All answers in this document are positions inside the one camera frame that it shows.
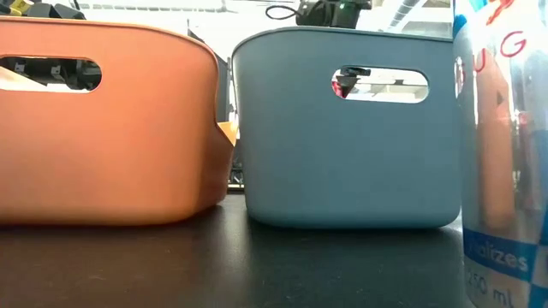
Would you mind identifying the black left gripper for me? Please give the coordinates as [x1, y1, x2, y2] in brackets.
[0, 56, 103, 92]

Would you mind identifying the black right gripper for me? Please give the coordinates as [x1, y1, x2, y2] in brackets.
[294, 0, 373, 98]

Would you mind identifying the orange plastic bin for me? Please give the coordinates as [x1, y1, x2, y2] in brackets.
[0, 15, 239, 227]

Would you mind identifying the blue silver energy drink can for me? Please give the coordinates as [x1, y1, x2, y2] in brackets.
[451, 0, 548, 308]

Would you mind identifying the blue-grey plastic bin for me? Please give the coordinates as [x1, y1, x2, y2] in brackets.
[230, 26, 464, 230]

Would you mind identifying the dark divider panel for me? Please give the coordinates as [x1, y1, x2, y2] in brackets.
[187, 29, 233, 123]

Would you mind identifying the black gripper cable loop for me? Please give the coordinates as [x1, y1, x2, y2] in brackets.
[265, 3, 301, 21]

